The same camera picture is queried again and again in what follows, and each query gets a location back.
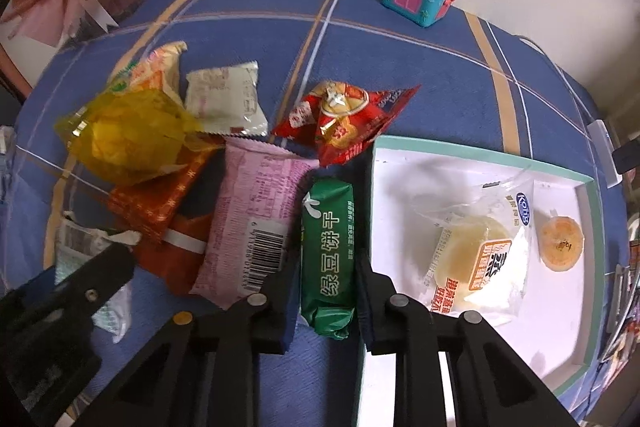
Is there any pale green brick-pattern packet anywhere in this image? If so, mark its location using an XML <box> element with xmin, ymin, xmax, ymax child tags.
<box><xmin>54</xmin><ymin>212</ymin><xmax>141</xmax><ymax>343</ymax></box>

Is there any dark red snack bar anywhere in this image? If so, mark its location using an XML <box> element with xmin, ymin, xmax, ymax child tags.
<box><xmin>134</xmin><ymin>213</ymin><xmax>214</xmax><ymax>296</ymax></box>

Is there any clear round cake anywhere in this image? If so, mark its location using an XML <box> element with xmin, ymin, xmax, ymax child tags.
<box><xmin>413</xmin><ymin>169</ymin><xmax>535</xmax><ymax>322</ymax></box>

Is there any green biscuit pack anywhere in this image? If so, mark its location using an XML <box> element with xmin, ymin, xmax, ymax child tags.
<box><xmin>300</xmin><ymin>176</ymin><xmax>355</xmax><ymax>340</ymax></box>

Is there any yellow jelly cup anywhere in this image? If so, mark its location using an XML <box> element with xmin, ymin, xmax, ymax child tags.
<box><xmin>538</xmin><ymin>216</ymin><xmax>585</xmax><ymax>272</ymax></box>

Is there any pink snack packet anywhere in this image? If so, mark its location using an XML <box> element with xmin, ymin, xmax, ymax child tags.
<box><xmin>190</xmin><ymin>138</ymin><xmax>319</xmax><ymax>309</ymax></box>

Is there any orange patterned snack packet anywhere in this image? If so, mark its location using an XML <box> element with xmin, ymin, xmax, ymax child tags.
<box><xmin>107</xmin><ymin>136</ymin><xmax>224</xmax><ymax>243</ymax></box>

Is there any yellow transparent snack bag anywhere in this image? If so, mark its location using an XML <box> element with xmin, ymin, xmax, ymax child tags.
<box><xmin>54</xmin><ymin>89</ymin><xmax>224</xmax><ymax>186</ymax></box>

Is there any red candy bag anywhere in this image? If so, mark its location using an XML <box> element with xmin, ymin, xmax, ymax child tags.
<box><xmin>272</xmin><ymin>80</ymin><xmax>419</xmax><ymax>167</ymax></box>

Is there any blue plaid tablecloth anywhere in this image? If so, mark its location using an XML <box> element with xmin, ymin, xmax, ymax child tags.
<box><xmin>0</xmin><ymin>0</ymin><xmax>633</xmax><ymax>427</ymax></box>

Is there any orange white snack packet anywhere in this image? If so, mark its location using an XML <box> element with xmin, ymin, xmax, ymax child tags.
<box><xmin>106</xmin><ymin>41</ymin><xmax>188</xmax><ymax>106</ymax></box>

